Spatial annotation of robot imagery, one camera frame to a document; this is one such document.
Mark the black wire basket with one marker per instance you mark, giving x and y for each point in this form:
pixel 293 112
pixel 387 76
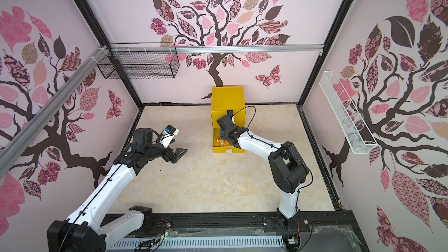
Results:
pixel 159 60

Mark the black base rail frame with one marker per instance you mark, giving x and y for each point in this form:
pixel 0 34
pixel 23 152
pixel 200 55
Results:
pixel 312 231

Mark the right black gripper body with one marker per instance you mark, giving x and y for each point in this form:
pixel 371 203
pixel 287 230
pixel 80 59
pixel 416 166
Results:
pixel 227 138

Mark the yellow plastic drawer cabinet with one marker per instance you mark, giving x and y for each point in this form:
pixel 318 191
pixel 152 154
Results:
pixel 224 99

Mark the aluminium rail back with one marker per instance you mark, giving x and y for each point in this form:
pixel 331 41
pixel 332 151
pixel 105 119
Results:
pixel 220 49

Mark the white wire shelf basket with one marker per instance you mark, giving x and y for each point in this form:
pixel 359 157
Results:
pixel 339 93

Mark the aluminium rail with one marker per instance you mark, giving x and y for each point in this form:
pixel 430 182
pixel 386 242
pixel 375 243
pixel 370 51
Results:
pixel 19 143
pixel 220 49

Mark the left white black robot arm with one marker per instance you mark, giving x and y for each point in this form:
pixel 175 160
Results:
pixel 84 230

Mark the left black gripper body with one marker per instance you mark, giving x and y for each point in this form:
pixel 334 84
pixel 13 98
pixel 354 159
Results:
pixel 167 156

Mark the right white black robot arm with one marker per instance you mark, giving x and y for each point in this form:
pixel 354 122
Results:
pixel 288 169

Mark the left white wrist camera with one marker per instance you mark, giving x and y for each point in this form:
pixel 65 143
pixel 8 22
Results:
pixel 167 135

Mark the white slotted cable duct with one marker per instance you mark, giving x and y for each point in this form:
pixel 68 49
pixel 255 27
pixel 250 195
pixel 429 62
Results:
pixel 199 244

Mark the orange cookie packet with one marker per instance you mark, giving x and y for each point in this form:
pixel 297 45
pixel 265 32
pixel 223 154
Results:
pixel 223 143

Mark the aluminium rail left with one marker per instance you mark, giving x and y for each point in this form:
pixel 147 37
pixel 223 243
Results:
pixel 19 143

